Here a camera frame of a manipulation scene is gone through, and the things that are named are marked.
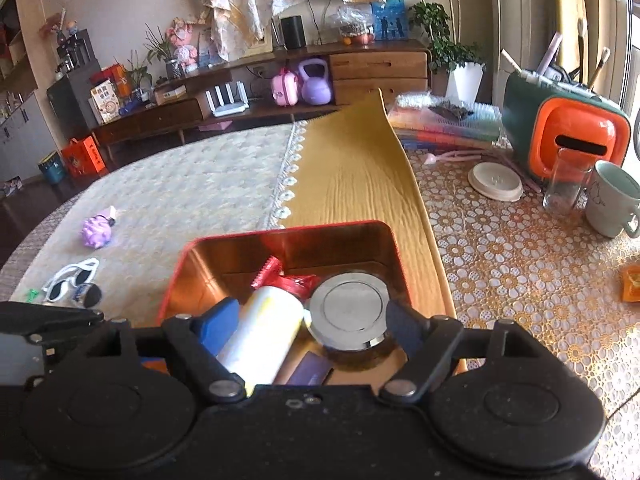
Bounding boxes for white yellow pill bottle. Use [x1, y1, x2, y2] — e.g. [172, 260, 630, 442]
[217, 286, 304, 396]

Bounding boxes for round jar silver lid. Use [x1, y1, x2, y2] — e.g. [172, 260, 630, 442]
[305, 272, 406, 373]

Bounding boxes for purple eraser block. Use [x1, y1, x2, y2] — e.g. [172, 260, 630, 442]
[286, 352, 333, 386]

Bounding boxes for red plastic clip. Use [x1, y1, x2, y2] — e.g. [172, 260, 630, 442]
[250, 256, 321, 302]

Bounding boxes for green chess pawn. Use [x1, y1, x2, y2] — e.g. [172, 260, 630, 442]
[26, 288, 39, 304]

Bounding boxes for white sunglasses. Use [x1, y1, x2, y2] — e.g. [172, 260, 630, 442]
[42, 257, 100, 302]

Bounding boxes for small bottle black cap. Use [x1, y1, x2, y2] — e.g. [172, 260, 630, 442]
[72, 283, 103, 309]

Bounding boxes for red metal tin box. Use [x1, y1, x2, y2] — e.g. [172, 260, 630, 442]
[157, 220, 407, 388]

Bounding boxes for purple spiky ball toy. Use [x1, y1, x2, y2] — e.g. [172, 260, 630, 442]
[81, 214, 114, 249]

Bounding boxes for cream quilted table mat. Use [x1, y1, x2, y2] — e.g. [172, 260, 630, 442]
[9, 120, 307, 326]

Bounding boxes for orange gift bag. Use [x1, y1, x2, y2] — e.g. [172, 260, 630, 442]
[61, 136, 107, 178]

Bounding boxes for white round lid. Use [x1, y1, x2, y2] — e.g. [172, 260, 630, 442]
[468, 162, 523, 203]

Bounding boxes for clear drinking glass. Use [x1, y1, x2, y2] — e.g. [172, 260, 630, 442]
[542, 148, 593, 217]

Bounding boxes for stack of colourful books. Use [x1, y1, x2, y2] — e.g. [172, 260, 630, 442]
[387, 92, 504, 150]

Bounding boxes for pale green mug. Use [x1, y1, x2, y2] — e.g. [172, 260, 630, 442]
[585, 160, 640, 238]

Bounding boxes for white wifi router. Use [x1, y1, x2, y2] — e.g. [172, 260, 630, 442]
[205, 81, 250, 118]

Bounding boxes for orange green tissue box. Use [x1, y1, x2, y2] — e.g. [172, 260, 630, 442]
[502, 70, 631, 180]

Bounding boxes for wooden tv cabinet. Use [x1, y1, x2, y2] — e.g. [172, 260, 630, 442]
[92, 39, 432, 153]

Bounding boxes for pink toy suitcase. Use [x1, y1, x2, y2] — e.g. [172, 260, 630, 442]
[270, 67, 298, 107]

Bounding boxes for purple kettlebell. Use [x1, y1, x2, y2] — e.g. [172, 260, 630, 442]
[298, 58, 332, 106]

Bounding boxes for potted green tree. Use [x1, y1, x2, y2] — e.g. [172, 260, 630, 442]
[408, 0, 485, 103]

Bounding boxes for pink doll figure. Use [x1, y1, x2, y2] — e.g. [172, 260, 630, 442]
[166, 18, 198, 74]

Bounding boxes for blue paper bag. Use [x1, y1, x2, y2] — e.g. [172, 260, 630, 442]
[371, 0, 409, 41]

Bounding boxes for black cylinder speaker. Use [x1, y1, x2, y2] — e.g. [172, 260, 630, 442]
[280, 15, 306, 51]

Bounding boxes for bag of fruit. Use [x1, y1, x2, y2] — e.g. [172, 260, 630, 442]
[332, 6, 375, 46]

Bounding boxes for white tower air conditioner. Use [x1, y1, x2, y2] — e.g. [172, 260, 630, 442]
[491, 0, 554, 106]

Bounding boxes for yellow curtain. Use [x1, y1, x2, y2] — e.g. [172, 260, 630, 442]
[554, 0, 629, 98]

